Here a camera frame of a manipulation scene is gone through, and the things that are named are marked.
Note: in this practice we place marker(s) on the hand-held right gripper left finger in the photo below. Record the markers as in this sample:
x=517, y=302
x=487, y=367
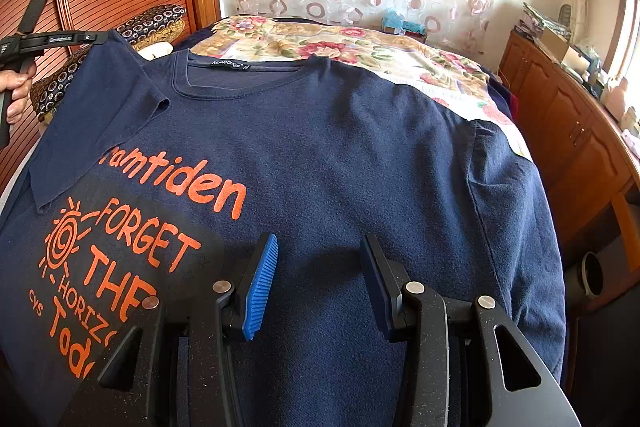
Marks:
x=260, y=287

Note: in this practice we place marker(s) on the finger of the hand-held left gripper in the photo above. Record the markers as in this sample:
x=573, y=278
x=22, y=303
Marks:
x=80, y=38

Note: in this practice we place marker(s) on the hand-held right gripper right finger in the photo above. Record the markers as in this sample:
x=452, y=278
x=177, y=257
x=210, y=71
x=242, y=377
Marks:
x=372, y=287

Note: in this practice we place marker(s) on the navy printed t-shirt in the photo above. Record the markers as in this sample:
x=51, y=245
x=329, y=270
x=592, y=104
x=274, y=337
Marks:
x=325, y=147

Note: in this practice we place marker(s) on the person's left hand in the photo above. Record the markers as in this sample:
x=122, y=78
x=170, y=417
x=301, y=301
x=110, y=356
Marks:
x=25, y=82

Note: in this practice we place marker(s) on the dark patterned pillow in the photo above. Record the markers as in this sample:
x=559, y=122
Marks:
x=155, y=24

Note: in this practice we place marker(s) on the pale yellow object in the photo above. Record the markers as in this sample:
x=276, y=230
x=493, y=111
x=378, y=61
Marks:
x=156, y=52

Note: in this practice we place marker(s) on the grey tube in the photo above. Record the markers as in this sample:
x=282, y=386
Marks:
x=592, y=279

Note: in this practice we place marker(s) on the dark blue bed cover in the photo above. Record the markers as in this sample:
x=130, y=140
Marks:
x=505, y=99

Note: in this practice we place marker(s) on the rose floral blanket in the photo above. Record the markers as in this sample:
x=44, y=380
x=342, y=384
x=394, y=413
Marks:
x=320, y=39

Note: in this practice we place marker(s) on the wooden dresser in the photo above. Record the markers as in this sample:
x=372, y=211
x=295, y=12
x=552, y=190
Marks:
x=565, y=122

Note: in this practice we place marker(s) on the blue object on bed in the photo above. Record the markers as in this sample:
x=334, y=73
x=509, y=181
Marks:
x=400, y=24

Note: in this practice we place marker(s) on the cardboard box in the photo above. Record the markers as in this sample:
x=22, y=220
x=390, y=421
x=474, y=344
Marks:
x=555, y=44

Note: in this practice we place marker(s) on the pale pink jar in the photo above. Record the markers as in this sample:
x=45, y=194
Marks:
x=615, y=97

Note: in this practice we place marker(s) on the blue item on dresser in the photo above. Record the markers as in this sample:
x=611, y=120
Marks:
x=590, y=67

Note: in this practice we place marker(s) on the stack of papers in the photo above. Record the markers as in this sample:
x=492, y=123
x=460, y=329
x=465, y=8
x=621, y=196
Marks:
x=542, y=17

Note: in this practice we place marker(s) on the window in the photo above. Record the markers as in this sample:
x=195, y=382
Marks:
x=627, y=37

